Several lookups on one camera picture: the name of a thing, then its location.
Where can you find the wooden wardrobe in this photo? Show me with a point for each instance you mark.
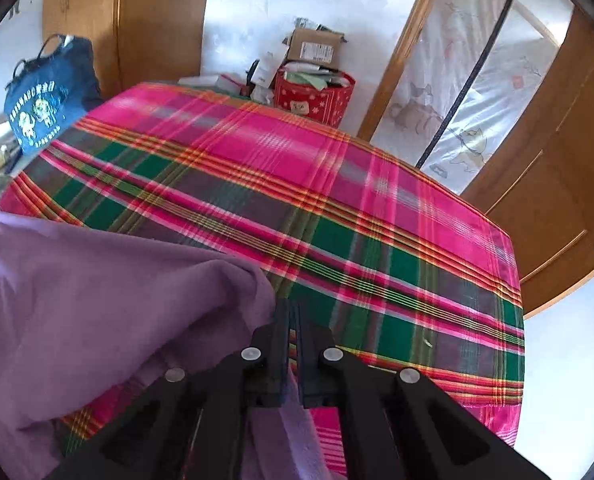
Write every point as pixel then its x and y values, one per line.
pixel 133 40

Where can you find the wooden room door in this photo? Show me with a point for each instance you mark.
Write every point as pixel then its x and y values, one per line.
pixel 538 186

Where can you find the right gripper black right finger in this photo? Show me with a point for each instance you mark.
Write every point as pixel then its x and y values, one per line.
pixel 397 425

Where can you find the white product box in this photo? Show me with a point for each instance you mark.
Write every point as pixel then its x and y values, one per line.
pixel 267 68

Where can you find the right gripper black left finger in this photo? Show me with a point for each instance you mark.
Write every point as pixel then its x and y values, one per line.
pixel 191 426

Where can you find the blue printed tote bag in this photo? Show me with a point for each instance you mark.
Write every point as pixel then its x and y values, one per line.
pixel 50 92

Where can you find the purple fleece garment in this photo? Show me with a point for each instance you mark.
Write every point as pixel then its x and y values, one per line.
pixel 85 311

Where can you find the transparent printed door curtain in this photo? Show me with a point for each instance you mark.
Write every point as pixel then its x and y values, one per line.
pixel 475 68

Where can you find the pink plaid tablecloth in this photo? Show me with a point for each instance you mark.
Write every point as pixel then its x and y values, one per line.
pixel 402 271

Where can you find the red patterned storage basket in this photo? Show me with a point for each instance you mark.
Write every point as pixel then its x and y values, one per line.
pixel 322 97

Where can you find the brown cardboard box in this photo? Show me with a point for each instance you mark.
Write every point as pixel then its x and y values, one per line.
pixel 317 47

